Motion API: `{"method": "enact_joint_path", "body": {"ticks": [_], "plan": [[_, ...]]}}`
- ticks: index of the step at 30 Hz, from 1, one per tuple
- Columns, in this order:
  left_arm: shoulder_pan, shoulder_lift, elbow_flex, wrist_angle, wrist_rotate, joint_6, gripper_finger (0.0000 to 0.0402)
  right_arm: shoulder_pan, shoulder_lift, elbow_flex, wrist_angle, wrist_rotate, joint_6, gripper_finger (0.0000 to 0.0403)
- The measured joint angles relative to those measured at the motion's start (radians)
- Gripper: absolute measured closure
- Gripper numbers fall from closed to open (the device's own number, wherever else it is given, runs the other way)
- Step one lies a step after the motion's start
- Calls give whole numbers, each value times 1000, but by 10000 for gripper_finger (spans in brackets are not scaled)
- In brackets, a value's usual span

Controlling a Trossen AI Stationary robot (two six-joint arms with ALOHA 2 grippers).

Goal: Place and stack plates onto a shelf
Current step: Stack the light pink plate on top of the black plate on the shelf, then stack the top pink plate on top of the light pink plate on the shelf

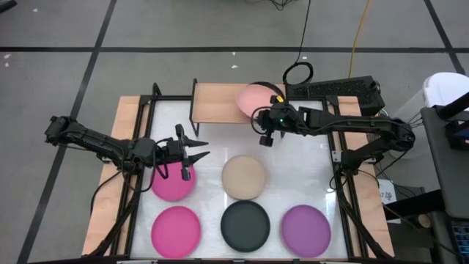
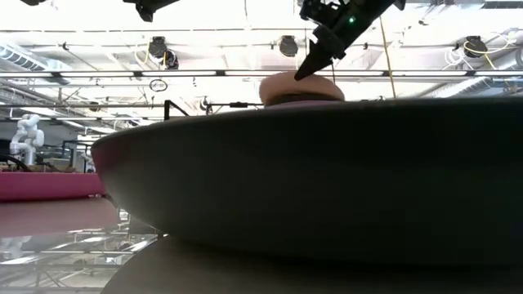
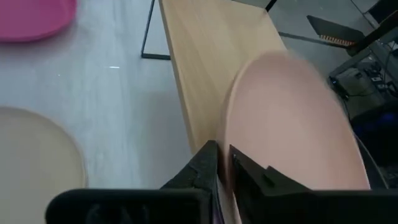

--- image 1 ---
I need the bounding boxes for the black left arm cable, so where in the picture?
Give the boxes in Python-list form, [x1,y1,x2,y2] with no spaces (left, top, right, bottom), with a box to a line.
[89,137,173,217]

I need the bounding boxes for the beige plastic plate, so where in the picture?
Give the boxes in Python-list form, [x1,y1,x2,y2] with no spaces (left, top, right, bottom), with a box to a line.
[221,154,268,201]

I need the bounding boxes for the black floor cable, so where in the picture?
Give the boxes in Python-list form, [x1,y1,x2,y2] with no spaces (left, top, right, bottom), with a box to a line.
[281,0,314,86]

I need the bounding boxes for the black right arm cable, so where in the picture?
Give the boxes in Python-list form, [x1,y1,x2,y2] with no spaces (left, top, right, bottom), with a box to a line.
[251,81,287,135]

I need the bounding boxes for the dark grey plastic plate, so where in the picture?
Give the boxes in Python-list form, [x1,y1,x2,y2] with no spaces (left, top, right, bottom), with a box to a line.
[220,199,271,253]

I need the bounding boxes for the wooden shelf black metal legs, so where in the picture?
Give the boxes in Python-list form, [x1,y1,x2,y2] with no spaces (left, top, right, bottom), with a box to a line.
[188,78,290,137]

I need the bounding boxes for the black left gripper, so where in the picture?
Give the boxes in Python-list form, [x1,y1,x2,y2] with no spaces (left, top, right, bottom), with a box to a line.
[157,123,211,181]

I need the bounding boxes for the yellow cable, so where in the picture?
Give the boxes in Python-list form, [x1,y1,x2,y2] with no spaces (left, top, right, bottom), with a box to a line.
[347,0,373,78]

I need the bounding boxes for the magenta plastic plate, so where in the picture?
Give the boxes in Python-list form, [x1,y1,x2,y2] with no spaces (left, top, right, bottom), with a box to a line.
[150,161,197,202]
[150,205,202,260]

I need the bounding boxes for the white paper label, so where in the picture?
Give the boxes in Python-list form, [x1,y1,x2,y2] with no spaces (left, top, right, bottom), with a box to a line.
[377,178,399,202]

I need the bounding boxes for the white round bin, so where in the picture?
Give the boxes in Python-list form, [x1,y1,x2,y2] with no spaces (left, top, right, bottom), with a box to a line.
[423,72,469,111]

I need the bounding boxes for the black keyboard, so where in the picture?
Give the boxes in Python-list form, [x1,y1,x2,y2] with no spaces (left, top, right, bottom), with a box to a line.
[451,219,469,257]

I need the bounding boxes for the black desk equipment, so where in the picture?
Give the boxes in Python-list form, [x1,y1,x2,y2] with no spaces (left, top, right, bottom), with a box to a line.
[445,119,469,151]

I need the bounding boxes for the purple plastic plate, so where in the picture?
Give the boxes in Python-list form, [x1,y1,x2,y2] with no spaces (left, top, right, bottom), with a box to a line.
[281,204,332,259]

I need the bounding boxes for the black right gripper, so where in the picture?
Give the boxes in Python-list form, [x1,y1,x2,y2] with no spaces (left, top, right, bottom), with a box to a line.
[255,95,300,147]

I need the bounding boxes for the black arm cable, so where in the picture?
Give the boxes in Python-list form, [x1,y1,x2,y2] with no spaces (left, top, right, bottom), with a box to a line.
[89,137,173,217]
[251,81,287,135]

